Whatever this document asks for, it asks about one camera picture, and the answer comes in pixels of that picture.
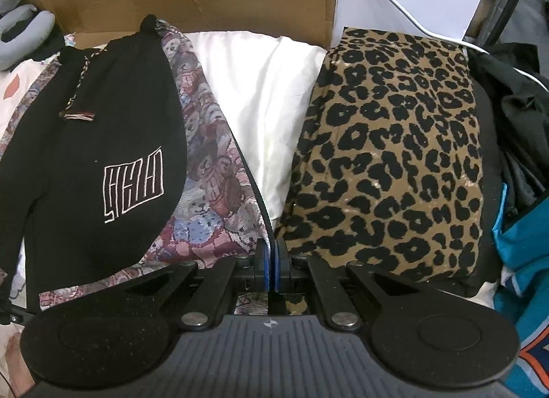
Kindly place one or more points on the grey neck pillow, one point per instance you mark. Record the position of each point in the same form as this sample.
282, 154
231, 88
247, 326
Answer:
21, 33

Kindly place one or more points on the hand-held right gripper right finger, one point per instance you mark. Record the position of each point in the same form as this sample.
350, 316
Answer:
278, 269

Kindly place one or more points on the cream bear-print blanket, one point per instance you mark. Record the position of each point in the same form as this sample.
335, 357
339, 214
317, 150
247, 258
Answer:
257, 102

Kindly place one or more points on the small black cloth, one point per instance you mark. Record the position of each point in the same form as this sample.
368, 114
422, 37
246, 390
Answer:
49, 48

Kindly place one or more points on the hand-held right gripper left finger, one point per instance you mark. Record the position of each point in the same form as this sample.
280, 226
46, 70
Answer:
266, 269

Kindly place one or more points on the black jacket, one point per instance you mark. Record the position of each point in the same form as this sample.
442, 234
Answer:
514, 93

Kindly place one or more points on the teal garment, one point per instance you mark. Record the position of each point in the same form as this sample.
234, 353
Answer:
523, 273

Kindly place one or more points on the leopard print garment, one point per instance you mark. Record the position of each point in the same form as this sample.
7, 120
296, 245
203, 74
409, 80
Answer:
386, 144

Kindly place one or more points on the black bear-print hoodie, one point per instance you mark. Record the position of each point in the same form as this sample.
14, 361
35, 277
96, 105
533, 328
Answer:
107, 123

